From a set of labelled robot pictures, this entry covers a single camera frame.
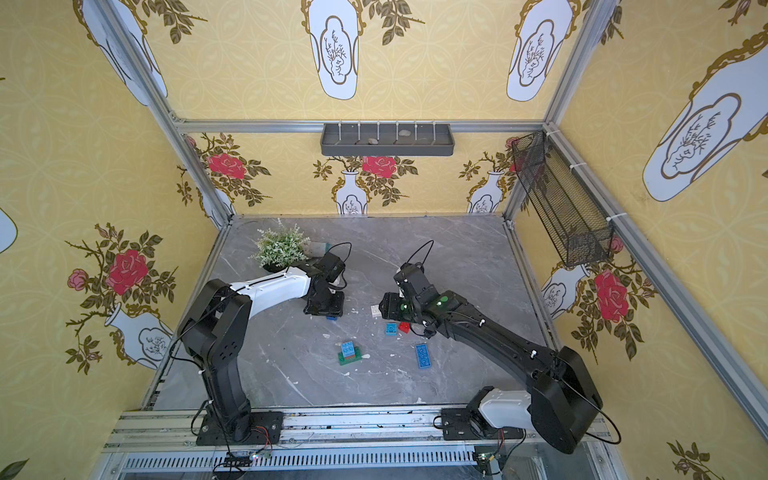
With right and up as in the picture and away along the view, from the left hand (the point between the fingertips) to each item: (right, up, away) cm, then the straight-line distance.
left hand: (341, 312), depth 94 cm
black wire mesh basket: (+69, +25, -11) cm, 74 cm away
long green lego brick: (+2, -11, -11) cm, 16 cm away
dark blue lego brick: (-2, -1, -2) cm, 3 cm away
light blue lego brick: (+4, -7, -14) cm, 16 cm away
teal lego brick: (+16, -4, -5) cm, 17 cm away
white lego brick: (+11, +1, -1) cm, 11 cm away
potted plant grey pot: (-16, +20, -7) cm, 27 cm away
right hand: (+14, +3, -13) cm, 19 cm away
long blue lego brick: (+25, -10, -10) cm, 29 cm away
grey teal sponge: (-10, +20, +15) cm, 27 cm away
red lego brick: (+20, -3, -4) cm, 20 cm away
